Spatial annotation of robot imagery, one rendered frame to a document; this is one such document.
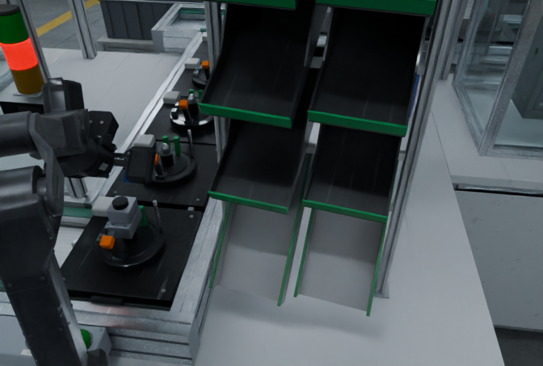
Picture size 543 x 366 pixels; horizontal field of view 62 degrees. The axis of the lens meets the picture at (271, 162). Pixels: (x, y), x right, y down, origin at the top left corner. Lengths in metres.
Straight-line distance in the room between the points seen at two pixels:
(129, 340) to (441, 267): 0.69
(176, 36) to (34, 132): 1.60
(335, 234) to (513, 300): 1.12
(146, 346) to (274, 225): 0.32
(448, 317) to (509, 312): 0.89
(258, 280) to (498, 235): 0.95
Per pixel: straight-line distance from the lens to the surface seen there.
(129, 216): 0.91
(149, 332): 0.88
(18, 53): 0.95
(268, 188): 0.73
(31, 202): 0.41
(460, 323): 1.06
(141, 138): 1.27
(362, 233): 0.85
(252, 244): 0.85
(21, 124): 0.48
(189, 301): 0.90
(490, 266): 1.72
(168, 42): 2.04
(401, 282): 1.08
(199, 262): 0.97
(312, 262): 0.85
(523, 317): 1.97
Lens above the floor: 1.68
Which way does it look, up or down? 38 degrees down
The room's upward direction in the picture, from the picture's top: straight up
